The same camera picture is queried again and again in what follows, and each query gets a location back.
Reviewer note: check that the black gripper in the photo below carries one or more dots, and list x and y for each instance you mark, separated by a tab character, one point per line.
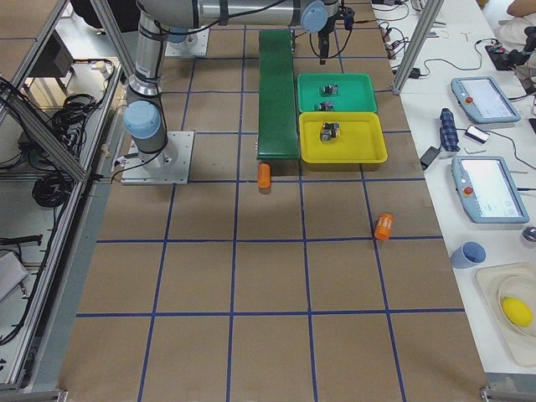
323	43

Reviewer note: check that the green push button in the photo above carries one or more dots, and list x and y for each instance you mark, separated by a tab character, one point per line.
325	105
328	90

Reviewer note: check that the plain orange cylinder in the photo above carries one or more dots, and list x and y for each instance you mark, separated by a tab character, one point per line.
264	175

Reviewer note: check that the orange cylinder with 4680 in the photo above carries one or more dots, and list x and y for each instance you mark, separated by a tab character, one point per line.
383	226

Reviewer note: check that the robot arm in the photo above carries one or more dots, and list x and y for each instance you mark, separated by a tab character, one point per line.
143	118
191	16

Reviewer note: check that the green plastic tray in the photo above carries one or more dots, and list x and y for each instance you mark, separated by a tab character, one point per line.
355	92

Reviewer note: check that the green conveyor belt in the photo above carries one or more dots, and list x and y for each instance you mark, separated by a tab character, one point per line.
277	130

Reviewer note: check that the yellow plastic tray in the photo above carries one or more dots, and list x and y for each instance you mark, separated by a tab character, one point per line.
361	139

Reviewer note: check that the folded plaid umbrella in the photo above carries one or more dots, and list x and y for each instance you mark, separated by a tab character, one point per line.
448	134

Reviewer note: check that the far teach pendant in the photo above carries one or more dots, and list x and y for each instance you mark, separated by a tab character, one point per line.
483	100

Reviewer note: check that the teach pendant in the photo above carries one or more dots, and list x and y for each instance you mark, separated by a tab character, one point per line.
483	100
487	191

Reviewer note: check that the near teach pendant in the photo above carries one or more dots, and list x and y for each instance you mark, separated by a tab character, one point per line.
487	191

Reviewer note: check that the blue plastic cup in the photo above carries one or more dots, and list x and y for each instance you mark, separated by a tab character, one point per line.
468	255

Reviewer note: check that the yellow lemon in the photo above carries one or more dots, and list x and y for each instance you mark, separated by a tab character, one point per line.
516	311

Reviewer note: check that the aluminium frame post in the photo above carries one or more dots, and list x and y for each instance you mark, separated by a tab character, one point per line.
428	14

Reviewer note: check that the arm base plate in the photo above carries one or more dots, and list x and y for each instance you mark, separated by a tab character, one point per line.
186	45
170	166

